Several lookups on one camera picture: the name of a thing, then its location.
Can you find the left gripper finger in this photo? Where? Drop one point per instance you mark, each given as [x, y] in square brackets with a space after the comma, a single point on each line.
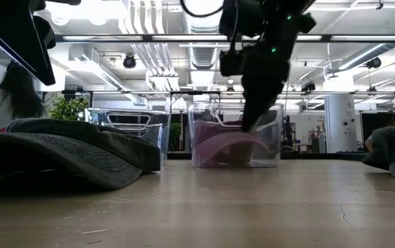
[18, 34]
[46, 31]

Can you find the pink cap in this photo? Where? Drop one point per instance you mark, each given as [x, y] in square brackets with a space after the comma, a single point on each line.
[225, 141]

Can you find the dark green baseball cap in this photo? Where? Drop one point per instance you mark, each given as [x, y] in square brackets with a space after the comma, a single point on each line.
[63, 155]

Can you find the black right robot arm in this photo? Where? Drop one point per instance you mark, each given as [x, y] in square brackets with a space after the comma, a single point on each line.
[269, 13]

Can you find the clear plastic bin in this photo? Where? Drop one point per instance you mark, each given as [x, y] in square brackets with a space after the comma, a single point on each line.
[97, 117]
[273, 144]

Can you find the black ceiling fixture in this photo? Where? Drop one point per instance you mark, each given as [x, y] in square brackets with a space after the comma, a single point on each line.
[308, 87]

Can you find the white LED light strip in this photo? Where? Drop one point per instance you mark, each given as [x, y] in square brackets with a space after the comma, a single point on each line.
[101, 38]
[187, 38]
[373, 38]
[309, 38]

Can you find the person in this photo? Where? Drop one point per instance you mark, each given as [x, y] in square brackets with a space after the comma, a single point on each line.
[369, 144]
[18, 93]

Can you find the dark background plant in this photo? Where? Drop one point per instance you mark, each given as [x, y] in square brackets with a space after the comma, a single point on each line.
[175, 132]

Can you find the green plant in white pot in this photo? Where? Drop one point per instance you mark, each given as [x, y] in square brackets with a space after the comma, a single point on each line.
[66, 108]

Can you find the white round pillar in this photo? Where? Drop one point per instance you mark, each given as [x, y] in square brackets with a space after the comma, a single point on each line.
[340, 120]

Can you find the black ceiling spotlight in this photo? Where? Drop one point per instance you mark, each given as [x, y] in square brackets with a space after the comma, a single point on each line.
[129, 62]
[373, 62]

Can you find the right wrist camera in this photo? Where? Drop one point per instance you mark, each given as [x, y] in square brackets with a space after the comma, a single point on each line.
[231, 63]

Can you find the silver ventilation duct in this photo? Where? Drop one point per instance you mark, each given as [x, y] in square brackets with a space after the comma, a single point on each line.
[202, 56]

